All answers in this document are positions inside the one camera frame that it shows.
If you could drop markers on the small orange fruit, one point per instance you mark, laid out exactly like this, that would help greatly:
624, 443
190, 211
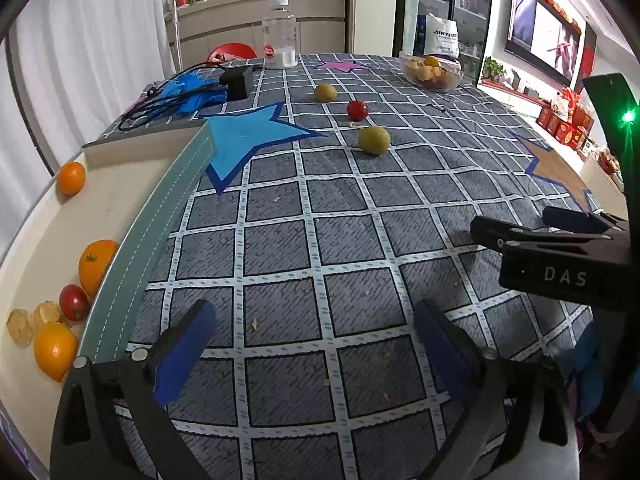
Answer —
431, 61

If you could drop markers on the stack of red gift boxes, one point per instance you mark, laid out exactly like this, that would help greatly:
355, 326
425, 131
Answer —
570, 125

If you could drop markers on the glass fruit bowl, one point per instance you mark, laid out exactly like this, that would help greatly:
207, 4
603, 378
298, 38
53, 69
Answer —
430, 77

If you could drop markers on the orange mandarin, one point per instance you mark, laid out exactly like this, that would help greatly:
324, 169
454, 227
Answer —
97, 266
71, 177
54, 351

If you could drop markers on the person's right hand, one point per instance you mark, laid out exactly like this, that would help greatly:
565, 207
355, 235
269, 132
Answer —
591, 370

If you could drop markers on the clear plastic jar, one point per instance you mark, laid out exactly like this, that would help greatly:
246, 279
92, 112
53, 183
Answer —
279, 35

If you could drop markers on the grey checkered tablecloth with stars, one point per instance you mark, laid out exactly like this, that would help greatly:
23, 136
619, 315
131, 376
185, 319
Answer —
350, 260

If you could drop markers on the thin metal pole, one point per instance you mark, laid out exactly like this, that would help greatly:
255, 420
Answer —
175, 25

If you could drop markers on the potted green plant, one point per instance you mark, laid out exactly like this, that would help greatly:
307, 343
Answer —
492, 67

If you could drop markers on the yellow-green round fruit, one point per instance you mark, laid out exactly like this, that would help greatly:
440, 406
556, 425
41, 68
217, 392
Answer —
374, 140
325, 92

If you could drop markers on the white cabinet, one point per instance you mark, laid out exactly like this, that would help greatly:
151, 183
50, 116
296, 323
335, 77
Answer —
225, 20

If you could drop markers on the red cherry tomato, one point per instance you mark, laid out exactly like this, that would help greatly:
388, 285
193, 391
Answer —
74, 302
357, 110

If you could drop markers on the husked golden physalis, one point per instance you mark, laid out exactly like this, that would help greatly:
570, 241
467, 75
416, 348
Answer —
46, 312
19, 327

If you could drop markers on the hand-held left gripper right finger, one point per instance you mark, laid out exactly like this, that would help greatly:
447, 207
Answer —
445, 355

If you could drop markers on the glass display cabinet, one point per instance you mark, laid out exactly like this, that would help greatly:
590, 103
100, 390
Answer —
465, 5

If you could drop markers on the white tray with green rim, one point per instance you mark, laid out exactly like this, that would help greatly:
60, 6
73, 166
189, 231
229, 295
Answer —
60, 220

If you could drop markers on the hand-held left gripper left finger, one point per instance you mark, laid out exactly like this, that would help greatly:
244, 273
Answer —
185, 355

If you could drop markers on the blue gloves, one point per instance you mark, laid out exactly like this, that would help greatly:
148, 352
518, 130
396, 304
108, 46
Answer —
187, 91

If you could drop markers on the wall television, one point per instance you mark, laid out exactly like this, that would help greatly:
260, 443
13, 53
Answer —
542, 35

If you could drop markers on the white plastic bag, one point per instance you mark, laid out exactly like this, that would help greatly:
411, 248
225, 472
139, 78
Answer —
442, 35

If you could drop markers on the red stool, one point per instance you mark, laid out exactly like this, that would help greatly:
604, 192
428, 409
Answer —
232, 52

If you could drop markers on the white curtain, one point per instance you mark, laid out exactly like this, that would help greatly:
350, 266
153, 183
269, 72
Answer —
90, 60

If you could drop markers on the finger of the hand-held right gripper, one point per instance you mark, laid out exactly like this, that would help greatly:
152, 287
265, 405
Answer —
570, 217
500, 235

